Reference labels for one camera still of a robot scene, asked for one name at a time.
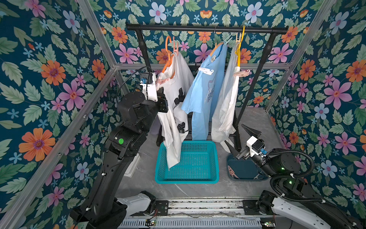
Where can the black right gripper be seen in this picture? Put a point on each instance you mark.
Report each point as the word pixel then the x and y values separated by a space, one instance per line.
pixel 244 150

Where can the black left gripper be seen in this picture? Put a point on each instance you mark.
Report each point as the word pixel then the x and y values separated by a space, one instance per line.
pixel 161 108

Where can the white t-shirt black print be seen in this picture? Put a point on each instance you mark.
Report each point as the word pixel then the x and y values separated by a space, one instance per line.
pixel 223 116

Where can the light blue garment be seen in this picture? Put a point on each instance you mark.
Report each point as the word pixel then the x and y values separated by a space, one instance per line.
pixel 202 96

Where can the tan orange plastic hanger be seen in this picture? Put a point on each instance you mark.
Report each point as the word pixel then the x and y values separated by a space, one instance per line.
pixel 216 44

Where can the yellow plastic hanger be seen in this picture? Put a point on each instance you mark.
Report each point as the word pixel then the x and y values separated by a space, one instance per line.
pixel 238 48

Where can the beige wooden clothespin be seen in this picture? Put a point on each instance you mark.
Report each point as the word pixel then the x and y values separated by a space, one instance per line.
pixel 238 37

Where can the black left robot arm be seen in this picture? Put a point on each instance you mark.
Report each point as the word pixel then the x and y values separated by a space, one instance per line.
pixel 101 209

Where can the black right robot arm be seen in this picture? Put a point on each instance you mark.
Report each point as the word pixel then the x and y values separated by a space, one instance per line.
pixel 291 196

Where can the dark teal clothespin tray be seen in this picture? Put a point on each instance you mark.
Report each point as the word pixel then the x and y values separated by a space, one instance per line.
pixel 243 170

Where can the teal laundry basket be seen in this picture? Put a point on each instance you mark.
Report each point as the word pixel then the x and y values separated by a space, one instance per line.
pixel 198 164

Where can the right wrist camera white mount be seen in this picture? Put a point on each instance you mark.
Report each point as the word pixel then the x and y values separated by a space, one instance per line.
pixel 257 145

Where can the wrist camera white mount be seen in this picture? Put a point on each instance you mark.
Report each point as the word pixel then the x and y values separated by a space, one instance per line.
pixel 149 87
pixel 257 145

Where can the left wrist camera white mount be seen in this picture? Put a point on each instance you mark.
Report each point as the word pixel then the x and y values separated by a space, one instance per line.
pixel 149 87

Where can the black wall hook rail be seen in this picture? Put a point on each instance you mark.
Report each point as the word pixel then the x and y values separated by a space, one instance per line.
pixel 196 66

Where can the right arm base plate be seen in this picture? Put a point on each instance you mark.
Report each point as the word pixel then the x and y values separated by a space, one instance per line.
pixel 256 207

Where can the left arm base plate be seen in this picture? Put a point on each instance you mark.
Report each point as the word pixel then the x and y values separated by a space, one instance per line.
pixel 158 208

